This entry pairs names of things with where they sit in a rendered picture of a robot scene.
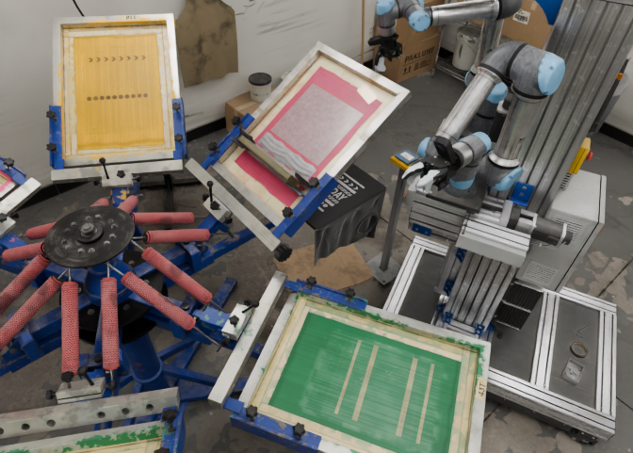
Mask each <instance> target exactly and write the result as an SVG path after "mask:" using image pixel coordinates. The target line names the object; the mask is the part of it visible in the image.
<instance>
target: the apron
mask: <svg viewBox="0 0 633 453"><path fill-rule="evenodd" d="M175 24H176V27H175V34H176V43H177V49H178V54H179V59H180V65H181V71H182V76H183V82H184V87H185V88H186V87H189V86H195V85H199V84H201V83H203V82H205V81H207V80H209V79H219V78H223V77H224V76H225V75H226V74H227V73H238V51H237V35H236V24H235V11H234V10H233V9H232V7H230V6H228V5H227V4H225V3H224V2H223V1H221V0H186V6H185V8H184V10H183V12H182V14H181V15H180V16H179V18H178V19H177V20H176V21H175Z"/></svg>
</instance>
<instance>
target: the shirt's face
mask: <svg viewBox="0 0 633 453"><path fill-rule="evenodd" d="M345 173H347V174H348V175H349V176H351V177H352V178H354V179H355V180H356V181H358V182H359V183H360V184H362V185H363V186H365V188H363V189H362V190H360V191H358V192H356V193H354V194H353V195H351V196H349V197H347V198H346V199H345V200H343V201H341V202H339V203H337V204H335V205H334V206H332V207H330V208H328V209H327V210H325V211H323V212H321V211H319V210H318V209H317V210H316V211H315V212H314V213H313V214H312V216H311V217H310V218H308V219H307V220H306V221H307V222H308V223H309V224H311V225H312V226H313V227H314V228H315V229H317V228H318V227H320V226H322V225H323V224H325V223H327V222H328V221H330V220H332V219H333V218H336V217H338V216H339V215H341V214H343V213H344V212H346V211H348V210H349V209H350V208H352V207H354V206H355V205H357V204H359V203H360V202H363V201H364V200H366V199H368V198H370V197H371V196H373V195H375V194H376V193H378V192H380V191H381V190H383V189H385V186H384V185H383V184H381V183H380V182H378V181H377V180H375V179H374V178H373V177H371V176H370V175H368V174H367V173H366V172H364V171H363V170H361V169H360V168H358V167H357V166H355V165H354V164H353V163H352V164H351V165H350V166H349V168H348V169H347V170H346V171H345Z"/></svg>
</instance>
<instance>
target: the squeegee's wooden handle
mask: <svg viewBox="0 0 633 453"><path fill-rule="evenodd" d="M239 141H240V142H241V143H242V144H243V145H244V146H246V147H247V148H248V149H249V150H250V151H251V152H253V153H254V154H255V155H256V156H258V157H259V158H260V159H261V160H262V161H264V162H265V163H266V164H267V165H268V166H270V167H271V168H272V169H273V170H275V171H276V172H277V173H278V174H280V175H281V176H282V177H283V178H284V179H285V180H286V181H287V182H288V183H290V184H291V185H292V186H296V185H297V184H298V183H299V181H298V180H297V179H296V178H295V177H294V176H293V175H292V174H290V173H289V172H288V171H287V170H285V169H284V168H283V167H282V166H280V165H279V164H278V163H277V162H275V161H274V160H273V159H272V158H270V157H269V156H268V155H267V154H265V153H264V152H263V151H261V150H260V149H259V148H258V147H257V146H255V145H254V144H253V143H252V142H250V141H249V140H248V139H247V138H245V137H244V136H242V137H241V138H240V139H239Z"/></svg>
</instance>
